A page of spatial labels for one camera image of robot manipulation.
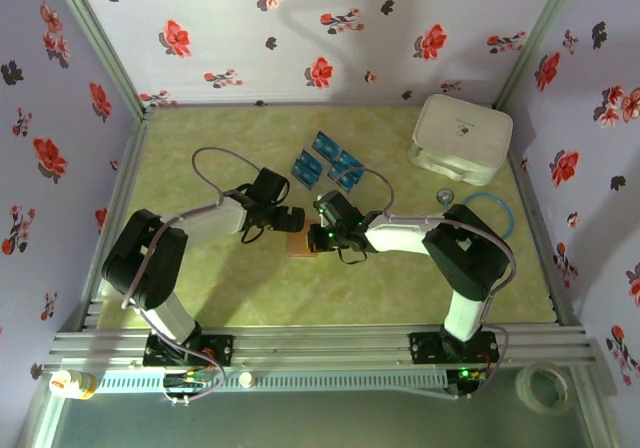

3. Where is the tan leather card holder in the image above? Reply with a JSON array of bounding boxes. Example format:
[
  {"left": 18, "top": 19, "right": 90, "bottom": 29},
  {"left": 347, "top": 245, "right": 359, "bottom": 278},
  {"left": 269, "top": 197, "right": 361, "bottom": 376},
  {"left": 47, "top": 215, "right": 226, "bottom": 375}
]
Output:
[{"left": 285, "top": 215, "right": 321, "bottom": 260}]

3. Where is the blue VIP card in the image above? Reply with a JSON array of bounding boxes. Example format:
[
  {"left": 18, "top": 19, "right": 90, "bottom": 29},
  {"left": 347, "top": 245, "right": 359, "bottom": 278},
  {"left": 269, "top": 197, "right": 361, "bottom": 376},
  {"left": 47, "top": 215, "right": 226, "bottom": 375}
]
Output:
[
  {"left": 310, "top": 131, "right": 342, "bottom": 159},
  {"left": 291, "top": 159, "right": 320, "bottom": 189},
  {"left": 327, "top": 161, "right": 364, "bottom": 192},
  {"left": 335, "top": 149, "right": 366, "bottom": 170},
  {"left": 298, "top": 149, "right": 325, "bottom": 175}
]

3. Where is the blue tube stethoscope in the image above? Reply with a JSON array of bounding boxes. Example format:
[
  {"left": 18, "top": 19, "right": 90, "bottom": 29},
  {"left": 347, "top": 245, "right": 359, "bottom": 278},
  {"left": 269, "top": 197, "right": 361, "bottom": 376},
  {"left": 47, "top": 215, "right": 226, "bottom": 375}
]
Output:
[{"left": 435, "top": 187, "right": 515, "bottom": 242}]

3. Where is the white zip pouch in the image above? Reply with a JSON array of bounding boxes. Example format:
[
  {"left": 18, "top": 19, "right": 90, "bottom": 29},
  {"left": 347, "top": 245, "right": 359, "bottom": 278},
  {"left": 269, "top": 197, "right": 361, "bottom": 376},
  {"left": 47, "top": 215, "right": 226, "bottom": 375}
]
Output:
[{"left": 407, "top": 92, "right": 515, "bottom": 188}]

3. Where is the clear tape roll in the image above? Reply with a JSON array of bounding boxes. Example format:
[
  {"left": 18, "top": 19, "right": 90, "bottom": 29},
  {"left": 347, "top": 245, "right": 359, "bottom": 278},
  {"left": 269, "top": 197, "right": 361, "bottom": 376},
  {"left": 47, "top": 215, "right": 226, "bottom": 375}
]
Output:
[{"left": 514, "top": 361, "right": 576, "bottom": 417}]

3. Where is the white bottle yellow cap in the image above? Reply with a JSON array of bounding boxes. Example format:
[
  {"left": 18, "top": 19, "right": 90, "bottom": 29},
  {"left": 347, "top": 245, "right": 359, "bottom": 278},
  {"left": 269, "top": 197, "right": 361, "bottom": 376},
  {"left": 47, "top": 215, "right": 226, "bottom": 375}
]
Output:
[{"left": 48, "top": 369, "right": 99, "bottom": 402}]

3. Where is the aluminium mounting rail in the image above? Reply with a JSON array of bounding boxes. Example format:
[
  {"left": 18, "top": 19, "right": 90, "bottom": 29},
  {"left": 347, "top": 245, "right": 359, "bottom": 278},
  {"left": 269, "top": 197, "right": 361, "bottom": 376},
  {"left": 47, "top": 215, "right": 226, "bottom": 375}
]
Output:
[{"left": 43, "top": 323, "right": 599, "bottom": 372}]

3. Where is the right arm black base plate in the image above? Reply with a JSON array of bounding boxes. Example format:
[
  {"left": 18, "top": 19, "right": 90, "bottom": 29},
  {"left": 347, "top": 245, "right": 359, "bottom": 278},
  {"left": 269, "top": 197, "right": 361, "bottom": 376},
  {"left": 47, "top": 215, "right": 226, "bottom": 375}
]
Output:
[{"left": 408, "top": 331, "right": 501, "bottom": 365}]

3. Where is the perforated grey cable tray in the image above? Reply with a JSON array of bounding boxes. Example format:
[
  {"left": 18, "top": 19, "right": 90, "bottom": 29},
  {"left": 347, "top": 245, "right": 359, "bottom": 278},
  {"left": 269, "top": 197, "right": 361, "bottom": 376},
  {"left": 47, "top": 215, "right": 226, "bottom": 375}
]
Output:
[{"left": 97, "top": 370, "right": 449, "bottom": 394}]

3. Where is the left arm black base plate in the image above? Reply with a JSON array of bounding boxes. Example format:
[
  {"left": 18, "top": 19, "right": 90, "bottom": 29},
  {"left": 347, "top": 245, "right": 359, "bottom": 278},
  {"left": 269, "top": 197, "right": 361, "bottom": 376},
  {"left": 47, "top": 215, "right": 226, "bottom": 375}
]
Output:
[{"left": 143, "top": 334, "right": 235, "bottom": 368}]

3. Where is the aluminium side rail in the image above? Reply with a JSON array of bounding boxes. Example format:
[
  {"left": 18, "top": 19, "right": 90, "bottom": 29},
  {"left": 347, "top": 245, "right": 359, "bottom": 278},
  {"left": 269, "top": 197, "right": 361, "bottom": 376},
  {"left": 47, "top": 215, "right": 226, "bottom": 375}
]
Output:
[
  {"left": 507, "top": 147, "right": 586, "bottom": 327},
  {"left": 82, "top": 110, "right": 154, "bottom": 329}
]

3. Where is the aluminium corner post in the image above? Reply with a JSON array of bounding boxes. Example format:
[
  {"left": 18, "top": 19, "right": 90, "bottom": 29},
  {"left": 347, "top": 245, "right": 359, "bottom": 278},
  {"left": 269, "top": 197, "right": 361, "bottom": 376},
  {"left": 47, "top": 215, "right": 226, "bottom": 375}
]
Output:
[
  {"left": 47, "top": 0, "right": 151, "bottom": 119},
  {"left": 492, "top": 0, "right": 584, "bottom": 112}
]

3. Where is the aluminium frame leg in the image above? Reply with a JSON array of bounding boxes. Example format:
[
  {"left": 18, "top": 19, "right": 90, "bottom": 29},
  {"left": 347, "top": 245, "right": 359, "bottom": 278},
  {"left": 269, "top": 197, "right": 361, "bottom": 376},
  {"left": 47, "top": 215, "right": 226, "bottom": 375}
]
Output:
[
  {"left": 14, "top": 392, "right": 66, "bottom": 448},
  {"left": 569, "top": 367, "right": 619, "bottom": 448}
]

